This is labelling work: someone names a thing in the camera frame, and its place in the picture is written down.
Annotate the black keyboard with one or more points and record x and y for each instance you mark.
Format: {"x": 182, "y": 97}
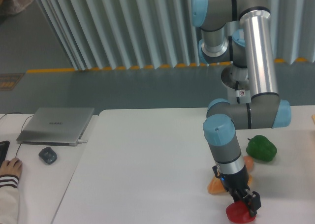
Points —
{"x": 4, "y": 146}

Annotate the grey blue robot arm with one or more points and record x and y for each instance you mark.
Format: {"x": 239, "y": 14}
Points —
{"x": 238, "y": 31}

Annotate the brown egg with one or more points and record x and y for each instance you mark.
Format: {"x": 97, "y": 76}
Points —
{"x": 249, "y": 163}

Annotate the person's hand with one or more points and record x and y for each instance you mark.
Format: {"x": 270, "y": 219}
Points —
{"x": 12, "y": 167}

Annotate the dark grey 3D mouse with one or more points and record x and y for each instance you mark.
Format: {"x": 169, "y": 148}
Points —
{"x": 48, "y": 155}

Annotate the green bell pepper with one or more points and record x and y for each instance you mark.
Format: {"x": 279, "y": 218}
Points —
{"x": 261, "y": 148}

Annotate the silver closed laptop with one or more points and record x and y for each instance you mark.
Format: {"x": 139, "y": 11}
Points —
{"x": 56, "y": 126}

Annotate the triangular bread loaf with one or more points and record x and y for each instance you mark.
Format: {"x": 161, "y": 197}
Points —
{"x": 215, "y": 187}

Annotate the white striped sleeve forearm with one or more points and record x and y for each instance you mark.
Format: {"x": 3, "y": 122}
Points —
{"x": 9, "y": 199}

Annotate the grey folding partition screen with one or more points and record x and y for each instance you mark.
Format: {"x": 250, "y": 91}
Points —
{"x": 153, "y": 33}

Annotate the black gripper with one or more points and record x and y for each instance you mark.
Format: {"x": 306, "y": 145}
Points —
{"x": 237, "y": 186}

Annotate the red bell pepper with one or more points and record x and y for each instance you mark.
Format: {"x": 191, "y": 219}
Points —
{"x": 238, "y": 213}

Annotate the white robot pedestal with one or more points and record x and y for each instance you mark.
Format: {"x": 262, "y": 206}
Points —
{"x": 236, "y": 82}

